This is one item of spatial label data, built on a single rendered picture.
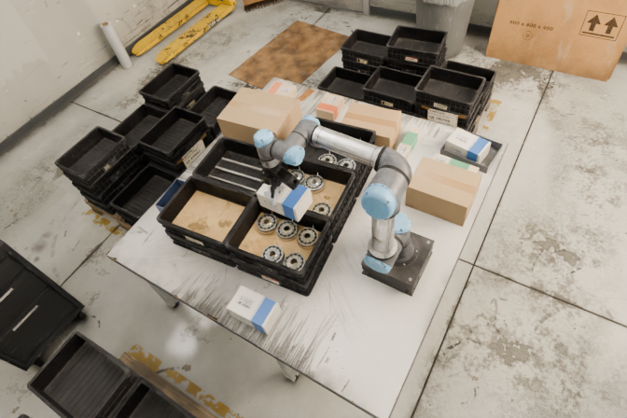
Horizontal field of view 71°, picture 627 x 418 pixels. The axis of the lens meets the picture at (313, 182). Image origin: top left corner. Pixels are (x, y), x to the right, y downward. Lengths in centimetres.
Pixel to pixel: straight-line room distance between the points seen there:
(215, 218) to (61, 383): 107
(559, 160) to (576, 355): 144
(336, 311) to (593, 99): 297
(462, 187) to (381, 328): 77
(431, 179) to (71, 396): 200
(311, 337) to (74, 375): 120
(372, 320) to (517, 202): 167
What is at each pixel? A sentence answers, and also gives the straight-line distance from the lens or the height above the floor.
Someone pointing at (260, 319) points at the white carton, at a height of 79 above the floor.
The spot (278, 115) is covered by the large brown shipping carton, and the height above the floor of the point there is 90.
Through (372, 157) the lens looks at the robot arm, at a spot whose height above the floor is 142.
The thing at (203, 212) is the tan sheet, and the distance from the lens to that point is 229.
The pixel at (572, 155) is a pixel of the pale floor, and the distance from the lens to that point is 373.
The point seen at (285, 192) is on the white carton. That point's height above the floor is 113.
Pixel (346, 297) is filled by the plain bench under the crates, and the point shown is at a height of 70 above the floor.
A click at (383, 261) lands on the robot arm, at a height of 101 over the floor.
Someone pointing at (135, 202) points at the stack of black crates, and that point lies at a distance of 331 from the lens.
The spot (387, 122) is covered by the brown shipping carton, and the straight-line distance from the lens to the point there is 248.
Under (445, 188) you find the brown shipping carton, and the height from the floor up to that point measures 86.
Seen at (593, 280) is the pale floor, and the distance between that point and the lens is 315.
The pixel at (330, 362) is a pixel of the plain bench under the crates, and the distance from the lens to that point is 195.
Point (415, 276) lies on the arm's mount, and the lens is 198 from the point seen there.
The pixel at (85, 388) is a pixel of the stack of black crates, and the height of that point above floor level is 49.
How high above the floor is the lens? 256
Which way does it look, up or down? 50 degrees down
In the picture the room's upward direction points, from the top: 11 degrees counter-clockwise
